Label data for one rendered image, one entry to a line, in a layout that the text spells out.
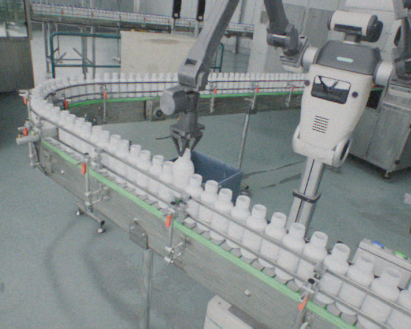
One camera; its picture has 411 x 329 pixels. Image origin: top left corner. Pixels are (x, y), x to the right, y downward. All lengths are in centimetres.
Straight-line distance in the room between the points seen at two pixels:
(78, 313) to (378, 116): 387
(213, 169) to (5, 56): 473
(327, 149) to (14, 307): 188
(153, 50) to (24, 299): 367
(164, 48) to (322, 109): 390
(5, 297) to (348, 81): 213
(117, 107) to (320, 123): 151
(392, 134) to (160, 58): 321
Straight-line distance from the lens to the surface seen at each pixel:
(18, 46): 612
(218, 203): 102
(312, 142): 146
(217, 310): 189
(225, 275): 109
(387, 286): 91
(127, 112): 253
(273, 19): 134
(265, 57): 692
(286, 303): 101
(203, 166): 181
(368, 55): 145
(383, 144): 464
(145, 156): 120
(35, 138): 162
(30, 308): 229
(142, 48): 497
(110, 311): 219
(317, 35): 787
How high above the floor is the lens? 166
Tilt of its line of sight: 26 degrees down
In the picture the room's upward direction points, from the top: 8 degrees clockwise
